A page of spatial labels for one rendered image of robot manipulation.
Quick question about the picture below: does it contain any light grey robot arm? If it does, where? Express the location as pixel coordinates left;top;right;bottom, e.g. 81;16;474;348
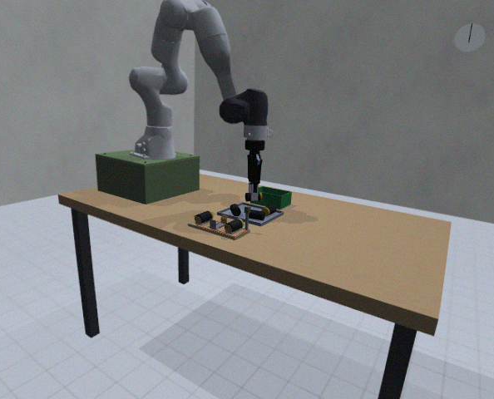
129;0;273;160

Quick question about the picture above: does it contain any black battery with gold end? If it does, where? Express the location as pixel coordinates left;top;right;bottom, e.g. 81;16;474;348
196;210;214;223
245;192;262;201
261;204;276;216
230;204;241;216
249;209;265;220
227;219;244;232

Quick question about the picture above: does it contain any light blue tray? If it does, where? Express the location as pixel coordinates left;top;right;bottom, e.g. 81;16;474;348
217;202;284;226

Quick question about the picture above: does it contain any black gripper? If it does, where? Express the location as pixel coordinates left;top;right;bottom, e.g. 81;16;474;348
245;140;265;201

